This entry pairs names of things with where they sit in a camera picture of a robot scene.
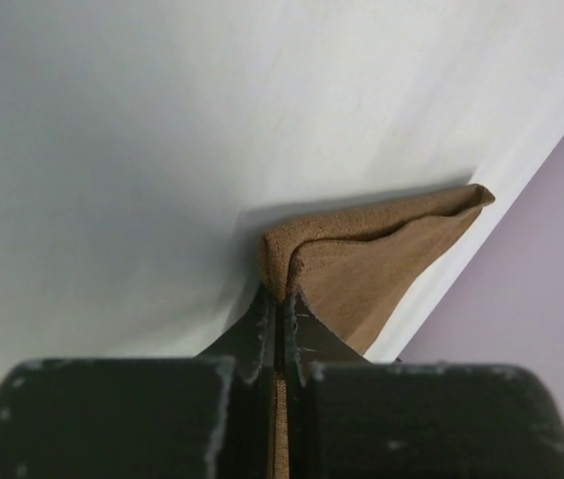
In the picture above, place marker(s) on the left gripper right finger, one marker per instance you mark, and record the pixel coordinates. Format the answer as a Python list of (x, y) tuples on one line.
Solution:
[(350, 418)]

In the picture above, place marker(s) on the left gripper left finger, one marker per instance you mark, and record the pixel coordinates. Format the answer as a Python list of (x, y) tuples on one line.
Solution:
[(206, 416)]

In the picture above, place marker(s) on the brown cloth napkin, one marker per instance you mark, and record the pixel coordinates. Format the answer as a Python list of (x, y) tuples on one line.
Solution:
[(354, 266)]

